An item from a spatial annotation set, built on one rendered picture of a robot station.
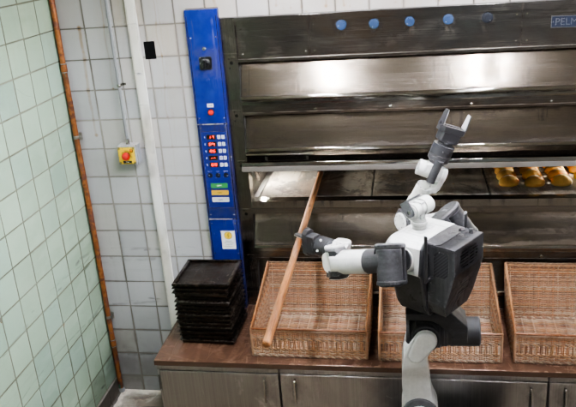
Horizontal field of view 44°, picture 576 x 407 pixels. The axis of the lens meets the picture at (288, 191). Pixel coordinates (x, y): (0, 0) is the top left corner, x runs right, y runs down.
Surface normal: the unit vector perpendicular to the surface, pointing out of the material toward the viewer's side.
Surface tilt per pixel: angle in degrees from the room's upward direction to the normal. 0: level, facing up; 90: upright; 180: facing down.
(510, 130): 70
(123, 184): 90
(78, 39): 90
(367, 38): 90
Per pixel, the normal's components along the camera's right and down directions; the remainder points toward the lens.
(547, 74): -0.17, 0.00
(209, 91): -0.15, 0.35
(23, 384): 0.99, -0.01
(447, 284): -0.69, 0.29
